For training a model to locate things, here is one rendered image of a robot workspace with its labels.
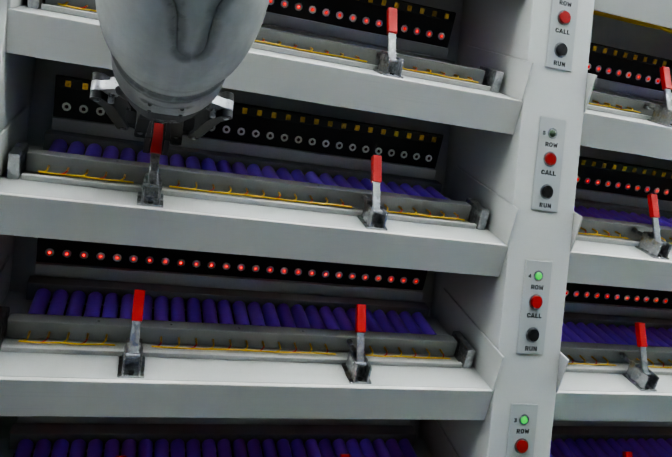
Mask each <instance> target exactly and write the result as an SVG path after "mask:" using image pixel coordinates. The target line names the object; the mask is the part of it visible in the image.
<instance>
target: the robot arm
mask: <svg viewBox="0 0 672 457"><path fill-rule="evenodd" d="M95 3H96V11H97V16H98V20H99V24H100V27H101V31H102V34H103V37H104V40H105V42H106V44H107V46H108V48H109V50H110V52H111V59H112V69H113V73H114V76H115V77H111V78H110V77H109V76H108V75H106V74H105V73H102V72H99V71H97V72H93V73H92V81H91V88H90V96H89V99H91V100H92V101H94V102H96V103H97V104H99V105H101V106H102V108H103V109H104V111H105V112H106V114H107V115H108V116H109V118H110V119H111V121H112V122H113V124H114V125H115V127H116V128H117V129H119V130H121V131H125V130H128V128H129V127H131V128H134V136H135V137H140V138H144V146H143V153H150V148H151V143H152V138H153V130H154V121H156V122H160V123H164V131H163V141H162V151H161V155H167V154H168V149H169V144H171V145H176V146H179V145H181V143H182V135H188V138H190V139H192V140H197V139H200V138H201V137H202V136H203V135H205V134H206V133H207V132H208V131H210V130H211V129H212V128H213V127H215V126H216V125H217V124H218V123H220V122H223V121H227V120H231V119H232V117H233V105H234V94H233V93H231V92H229V91H226V92H222V93H219V92H220V90H221V88H222V85H223V83H224V81H225V79H226V78H227V77H228V76H229V75H230V74H231V73H233V72H234V70H235V69H236V68H237V67H238V66H239V64H240V63H241V62H242V61H243V59H244V58H245V57H246V55H247V53H248V52H249V50H250V48H251V47H252V45H253V43H254V41H255V39H256V37H257V35H258V32H259V30H260V28H261V25H262V23H263V20H264V17H265V14H266V10H267V7H268V4H269V0H95ZM128 102H129V103H130V105H131V106H132V107H133V108H134V109H135V110H136V111H137V112H134V111H131V106H130V105H129V103H128Z"/></svg>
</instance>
